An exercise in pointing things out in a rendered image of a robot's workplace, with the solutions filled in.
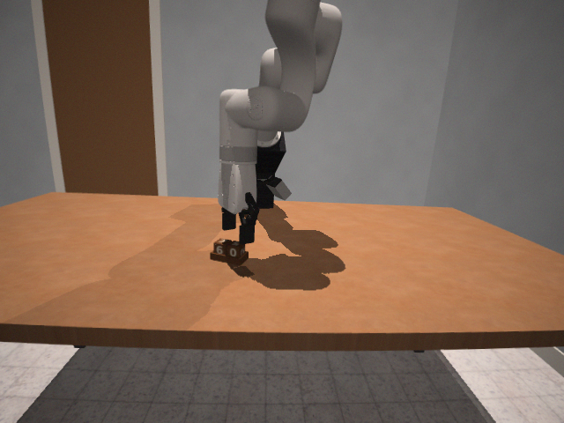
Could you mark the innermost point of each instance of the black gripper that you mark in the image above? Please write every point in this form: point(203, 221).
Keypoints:
point(237, 183)

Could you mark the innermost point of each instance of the brown wooden tray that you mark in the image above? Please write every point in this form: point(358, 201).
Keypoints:
point(229, 259)

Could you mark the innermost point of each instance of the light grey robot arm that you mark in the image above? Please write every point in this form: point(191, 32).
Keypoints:
point(307, 38)

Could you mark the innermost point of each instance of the brown number cube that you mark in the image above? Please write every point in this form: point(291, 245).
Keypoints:
point(235, 249)
point(220, 246)

